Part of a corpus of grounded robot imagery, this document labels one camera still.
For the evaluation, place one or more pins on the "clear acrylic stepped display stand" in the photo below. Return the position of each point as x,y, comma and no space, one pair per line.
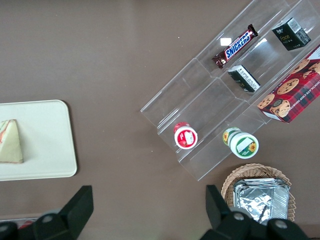
200,105

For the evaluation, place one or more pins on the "triangular white bread sandwich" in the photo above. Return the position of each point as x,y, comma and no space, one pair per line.
10,145

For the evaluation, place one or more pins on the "aluminium foil container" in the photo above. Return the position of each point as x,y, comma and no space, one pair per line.
262,200

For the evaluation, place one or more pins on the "Snickers chocolate bar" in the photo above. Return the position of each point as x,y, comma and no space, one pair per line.
236,46

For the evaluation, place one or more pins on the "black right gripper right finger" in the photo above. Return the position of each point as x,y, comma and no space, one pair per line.
220,212

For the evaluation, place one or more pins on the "red lid jar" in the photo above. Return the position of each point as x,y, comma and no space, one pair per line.
185,136

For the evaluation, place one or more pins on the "cream rectangular tray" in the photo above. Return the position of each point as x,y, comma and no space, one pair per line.
47,140

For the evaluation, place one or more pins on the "green sunflower lid jar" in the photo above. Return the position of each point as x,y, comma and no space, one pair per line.
242,143

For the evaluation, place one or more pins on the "red plaid cookie box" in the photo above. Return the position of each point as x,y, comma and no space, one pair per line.
292,92

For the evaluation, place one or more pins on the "black Face box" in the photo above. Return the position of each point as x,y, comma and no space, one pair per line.
290,35

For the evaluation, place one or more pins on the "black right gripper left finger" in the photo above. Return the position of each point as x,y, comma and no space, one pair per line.
72,212

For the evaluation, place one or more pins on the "small black white-label box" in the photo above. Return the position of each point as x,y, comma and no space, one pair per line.
243,78

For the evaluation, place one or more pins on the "small red item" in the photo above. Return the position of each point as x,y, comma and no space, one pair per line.
25,224

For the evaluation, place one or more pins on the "round wicker basket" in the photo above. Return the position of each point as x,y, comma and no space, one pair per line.
252,171

